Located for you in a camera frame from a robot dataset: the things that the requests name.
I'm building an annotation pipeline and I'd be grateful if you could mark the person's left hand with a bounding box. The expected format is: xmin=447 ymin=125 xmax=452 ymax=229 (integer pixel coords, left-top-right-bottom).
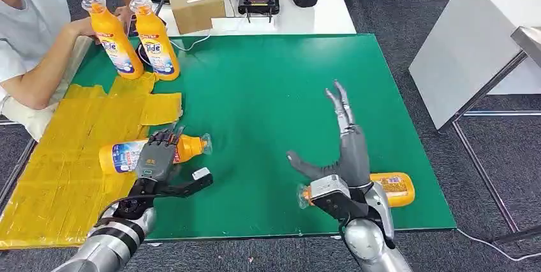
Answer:
xmin=113 ymin=4 xmax=135 ymax=36

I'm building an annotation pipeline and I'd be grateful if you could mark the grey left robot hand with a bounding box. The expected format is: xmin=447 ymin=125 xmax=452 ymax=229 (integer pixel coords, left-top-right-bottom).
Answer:
xmin=134 ymin=124 xmax=187 ymax=182

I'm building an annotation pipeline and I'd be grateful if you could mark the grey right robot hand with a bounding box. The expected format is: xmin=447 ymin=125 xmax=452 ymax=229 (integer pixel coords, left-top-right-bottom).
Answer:
xmin=286 ymin=79 xmax=373 ymax=189

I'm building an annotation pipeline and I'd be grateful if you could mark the person's right hand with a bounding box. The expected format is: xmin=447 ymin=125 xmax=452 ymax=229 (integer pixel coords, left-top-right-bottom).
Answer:
xmin=77 ymin=16 xmax=103 ymax=46

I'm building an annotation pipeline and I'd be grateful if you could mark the orange drink bottle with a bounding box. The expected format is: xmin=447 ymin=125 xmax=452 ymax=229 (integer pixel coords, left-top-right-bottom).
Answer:
xmin=98 ymin=133 xmax=213 ymax=176
xmin=81 ymin=0 xmax=145 ymax=80
xmin=296 ymin=172 xmax=417 ymax=211
xmin=128 ymin=0 xmax=181 ymax=82

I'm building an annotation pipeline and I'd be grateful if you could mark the person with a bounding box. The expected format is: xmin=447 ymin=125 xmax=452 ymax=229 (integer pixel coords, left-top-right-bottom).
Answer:
xmin=0 ymin=0 xmax=136 ymax=142

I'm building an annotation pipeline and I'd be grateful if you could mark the brown cardboard box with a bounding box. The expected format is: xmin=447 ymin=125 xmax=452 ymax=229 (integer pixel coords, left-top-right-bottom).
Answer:
xmin=165 ymin=0 xmax=227 ymax=36

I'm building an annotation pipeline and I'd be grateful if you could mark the yellow sheet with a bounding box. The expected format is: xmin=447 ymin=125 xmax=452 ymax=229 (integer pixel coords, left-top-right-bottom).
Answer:
xmin=0 ymin=71 xmax=184 ymax=250

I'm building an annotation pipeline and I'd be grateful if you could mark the green table mat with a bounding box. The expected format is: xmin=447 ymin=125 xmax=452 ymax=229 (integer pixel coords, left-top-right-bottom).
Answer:
xmin=70 ymin=33 xmax=457 ymax=242

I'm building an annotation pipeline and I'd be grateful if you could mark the black controller with screen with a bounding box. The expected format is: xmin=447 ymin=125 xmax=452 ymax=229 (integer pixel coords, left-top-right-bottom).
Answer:
xmin=237 ymin=0 xmax=281 ymax=24

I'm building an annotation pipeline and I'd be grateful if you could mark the white slanted table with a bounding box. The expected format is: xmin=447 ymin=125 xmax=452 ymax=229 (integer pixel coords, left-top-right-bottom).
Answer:
xmin=408 ymin=0 xmax=541 ymax=132

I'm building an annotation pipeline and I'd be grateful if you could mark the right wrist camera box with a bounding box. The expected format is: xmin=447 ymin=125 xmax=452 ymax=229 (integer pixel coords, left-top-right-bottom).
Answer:
xmin=309 ymin=174 xmax=353 ymax=211

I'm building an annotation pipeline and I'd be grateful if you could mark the white table cable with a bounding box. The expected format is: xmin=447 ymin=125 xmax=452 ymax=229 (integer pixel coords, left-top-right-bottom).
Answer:
xmin=168 ymin=32 xmax=213 ymax=54

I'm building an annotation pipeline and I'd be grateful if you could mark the steel bench frame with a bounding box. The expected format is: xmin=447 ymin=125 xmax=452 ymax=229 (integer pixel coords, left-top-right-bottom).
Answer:
xmin=436 ymin=25 xmax=541 ymax=246

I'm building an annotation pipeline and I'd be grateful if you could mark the white floor cable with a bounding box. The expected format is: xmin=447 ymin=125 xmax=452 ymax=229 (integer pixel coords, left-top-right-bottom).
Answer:
xmin=456 ymin=227 xmax=541 ymax=263

